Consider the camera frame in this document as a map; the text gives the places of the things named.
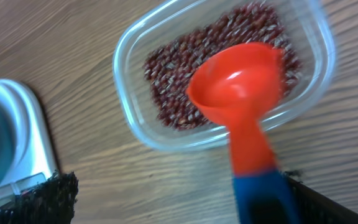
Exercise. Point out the clear plastic container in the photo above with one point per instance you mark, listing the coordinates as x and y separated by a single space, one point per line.
305 24

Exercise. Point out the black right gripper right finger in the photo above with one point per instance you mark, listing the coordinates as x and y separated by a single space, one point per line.
316 208

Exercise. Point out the white digital kitchen scale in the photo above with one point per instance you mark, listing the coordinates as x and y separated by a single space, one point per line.
34 161

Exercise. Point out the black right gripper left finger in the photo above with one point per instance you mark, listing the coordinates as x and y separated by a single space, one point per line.
51 202

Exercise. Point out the red beans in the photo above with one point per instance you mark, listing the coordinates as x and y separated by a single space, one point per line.
169 68

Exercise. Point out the orange measuring scoop blue handle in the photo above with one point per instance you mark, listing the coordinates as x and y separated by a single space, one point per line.
235 88

